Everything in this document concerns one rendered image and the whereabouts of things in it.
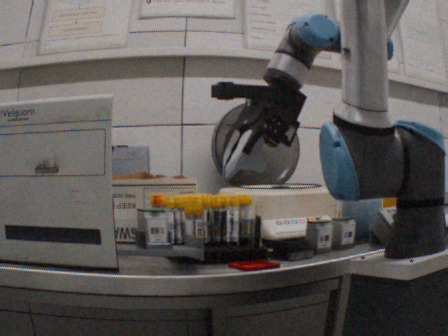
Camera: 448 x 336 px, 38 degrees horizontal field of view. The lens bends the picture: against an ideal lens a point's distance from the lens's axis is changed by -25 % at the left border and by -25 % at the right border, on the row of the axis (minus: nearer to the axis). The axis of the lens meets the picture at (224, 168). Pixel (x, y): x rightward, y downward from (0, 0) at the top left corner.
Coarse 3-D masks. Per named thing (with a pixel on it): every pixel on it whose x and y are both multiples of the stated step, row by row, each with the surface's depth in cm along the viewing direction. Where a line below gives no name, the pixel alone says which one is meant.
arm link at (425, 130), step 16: (400, 128) 119; (416, 128) 117; (432, 128) 116; (416, 144) 116; (432, 144) 116; (416, 160) 115; (432, 160) 116; (416, 176) 116; (432, 176) 116; (400, 192) 118; (416, 192) 117; (432, 192) 116
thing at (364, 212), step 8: (344, 200) 168; (360, 200) 166; (368, 200) 167; (376, 200) 168; (344, 208) 168; (352, 208) 165; (360, 208) 166; (368, 208) 167; (376, 208) 168; (344, 216) 167; (352, 216) 165; (360, 216) 166; (368, 216) 167; (360, 224) 166; (368, 224) 167; (360, 232) 167; (368, 232) 168; (360, 240) 165; (368, 240) 166
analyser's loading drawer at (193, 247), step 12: (144, 240) 135; (168, 240) 137; (192, 240) 141; (120, 252) 132; (132, 252) 133; (144, 252) 134; (156, 252) 135; (168, 252) 136; (180, 252) 137; (192, 252) 138
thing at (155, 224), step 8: (144, 216) 136; (152, 216) 136; (160, 216) 137; (144, 224) 136; (152, 224) 136; (160, 224) 136; (152, 232) 136; (160, 232) 136; (152, 240) 136; (160, 240) 136
